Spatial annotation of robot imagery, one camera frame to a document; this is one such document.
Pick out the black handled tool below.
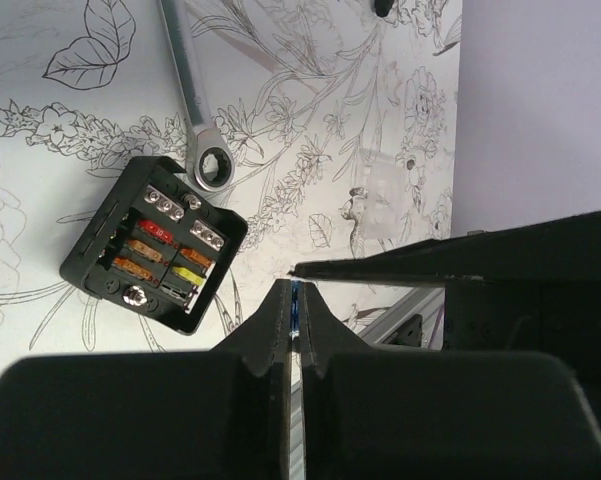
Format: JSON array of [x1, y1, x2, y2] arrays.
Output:
[[373, 0, 395, 18]]

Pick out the black fuse box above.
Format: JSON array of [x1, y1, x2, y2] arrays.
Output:
[[60, 156, 248, 335]]

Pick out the red blade fuse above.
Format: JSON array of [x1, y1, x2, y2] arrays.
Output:
[[136, 219, 174, 244]]

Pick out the clear fuse box cover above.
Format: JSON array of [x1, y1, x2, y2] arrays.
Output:
[[350, 148, 410, 240]]

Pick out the yellow blade fuse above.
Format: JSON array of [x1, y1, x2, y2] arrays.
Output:
[[171, 266, 205, 287]]

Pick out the floral table mat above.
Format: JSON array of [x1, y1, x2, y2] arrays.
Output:
[[0, 1, 462, 359]]

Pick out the blue blade fuse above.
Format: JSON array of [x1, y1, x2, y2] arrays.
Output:
[[290, 280, 300, 338]]

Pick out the ratchet ring wrench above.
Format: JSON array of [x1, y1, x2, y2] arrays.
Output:
[[158, 1, 235, 193]]

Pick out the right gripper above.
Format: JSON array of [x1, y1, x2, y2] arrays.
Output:
[[290, 211, 601, 380]]

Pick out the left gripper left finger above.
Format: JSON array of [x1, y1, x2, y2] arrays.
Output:
[[0, 280, 292, 479]]

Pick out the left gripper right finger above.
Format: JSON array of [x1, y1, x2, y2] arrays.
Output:
[[299, 283, 601, 479]]

